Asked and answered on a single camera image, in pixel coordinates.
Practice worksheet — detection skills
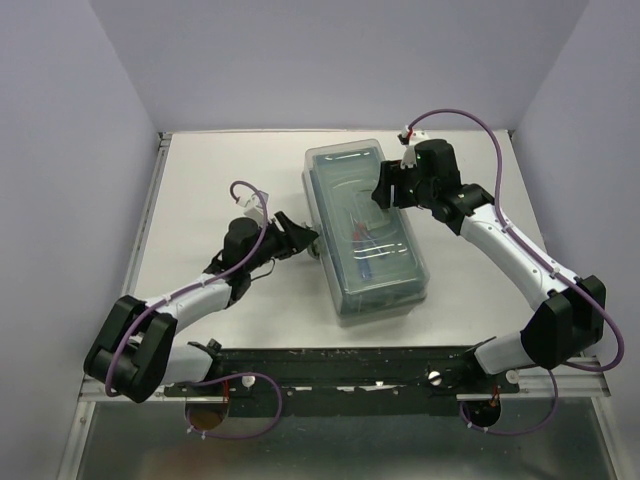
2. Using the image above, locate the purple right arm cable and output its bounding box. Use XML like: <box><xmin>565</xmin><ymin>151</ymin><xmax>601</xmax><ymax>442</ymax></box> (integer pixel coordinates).
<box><xmin>402</xmin><ymin>108</ymin><xmax>626</xmax><ymax>438</ymax></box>

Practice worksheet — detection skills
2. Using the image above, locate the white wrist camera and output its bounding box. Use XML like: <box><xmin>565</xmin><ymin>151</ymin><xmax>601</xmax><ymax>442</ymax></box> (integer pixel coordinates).
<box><xmin>236</xmin><ymin>191</ymin><xmax>269</xmax><ymax>222</ymax></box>
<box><xmin>398</xmin><ymin>130</ymin><xmax>431</xmax><ymax>148</ymax></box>

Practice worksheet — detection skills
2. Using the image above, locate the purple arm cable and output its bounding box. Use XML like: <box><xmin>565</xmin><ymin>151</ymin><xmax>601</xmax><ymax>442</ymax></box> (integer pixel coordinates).
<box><xmin>402</xmin><ymin>108</ymin><xmax>626</xmax><ymax>438</ymax></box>
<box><xmin>103</xmin><ymin>180</ymin><xmax>274</xmax><ymax>397</ymax></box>

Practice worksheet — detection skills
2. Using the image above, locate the green plastic tool box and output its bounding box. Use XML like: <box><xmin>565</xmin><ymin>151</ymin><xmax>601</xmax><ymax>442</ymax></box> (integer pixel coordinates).
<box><xmin>302</xmin><ymin>139</ymin><xmax>430</xmax><ymax>327</ymax></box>

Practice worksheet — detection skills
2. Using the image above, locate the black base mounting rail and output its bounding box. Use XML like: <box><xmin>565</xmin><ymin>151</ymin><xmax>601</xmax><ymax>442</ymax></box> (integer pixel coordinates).
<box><xmin>164</xmin><ymin>344</ymin><xmax>526</xmax><ymax>419</ymax></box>

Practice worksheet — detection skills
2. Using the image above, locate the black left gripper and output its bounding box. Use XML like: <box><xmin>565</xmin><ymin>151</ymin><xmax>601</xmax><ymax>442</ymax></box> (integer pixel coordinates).
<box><xmin>246</xmin><ymin>211</ymin><xmax>320</xmax><ymax>274</ymax></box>

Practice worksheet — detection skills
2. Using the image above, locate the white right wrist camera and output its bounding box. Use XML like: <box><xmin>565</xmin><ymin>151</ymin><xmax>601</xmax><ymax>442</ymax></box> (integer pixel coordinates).
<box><xmin>398</xmin><ymin>130</ymin><xmax>431</xmax><ymax>148</ymax></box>

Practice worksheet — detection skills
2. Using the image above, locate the aluminium frame rail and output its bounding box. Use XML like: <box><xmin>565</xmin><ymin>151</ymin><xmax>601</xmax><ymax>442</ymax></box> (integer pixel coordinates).
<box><xmin>510</xmin><ymin>365</ymin><xmax>611</xmax><ymax>399</ymax></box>

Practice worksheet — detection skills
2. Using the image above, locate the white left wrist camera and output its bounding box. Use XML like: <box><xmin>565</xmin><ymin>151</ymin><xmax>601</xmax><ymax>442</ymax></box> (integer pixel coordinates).
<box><xmin>236</xmin><ymin>191</ymin><xmax>269</xmax><ymax>222</ymax></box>

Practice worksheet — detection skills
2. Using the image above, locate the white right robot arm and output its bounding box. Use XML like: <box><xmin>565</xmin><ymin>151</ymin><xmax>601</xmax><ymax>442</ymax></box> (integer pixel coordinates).
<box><xmin>371</xmin><ymin>139</ymin><xmax>606</xmax><ymax>392</ymax></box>

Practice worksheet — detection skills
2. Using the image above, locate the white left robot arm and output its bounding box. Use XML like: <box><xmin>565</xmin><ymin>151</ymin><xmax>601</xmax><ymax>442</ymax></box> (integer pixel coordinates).
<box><xmin>83</xmin><ymin>212</ymin><xmax>319</xmax><ymax>403</ymax></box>

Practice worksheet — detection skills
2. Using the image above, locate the blue handled screwdriver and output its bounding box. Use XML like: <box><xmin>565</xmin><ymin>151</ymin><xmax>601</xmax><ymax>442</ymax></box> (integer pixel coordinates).
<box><xmin>349</xmin><ymin>213</ymin><xmax>379</xmax><ymax>282</ymax></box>

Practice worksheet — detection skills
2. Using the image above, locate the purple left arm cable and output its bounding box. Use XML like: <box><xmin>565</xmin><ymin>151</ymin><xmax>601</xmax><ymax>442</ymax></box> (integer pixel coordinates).
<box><xmin>103</xmin><ymin>180</ymin><xmax>274</xmax><ymax>397</ymax></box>

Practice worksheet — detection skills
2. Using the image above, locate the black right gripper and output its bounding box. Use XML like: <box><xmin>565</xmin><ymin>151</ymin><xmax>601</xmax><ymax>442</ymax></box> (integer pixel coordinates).
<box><xmin>369</xmin><ymin>159</ymin><xmax>434</xmax><ymax>210</ymax></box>

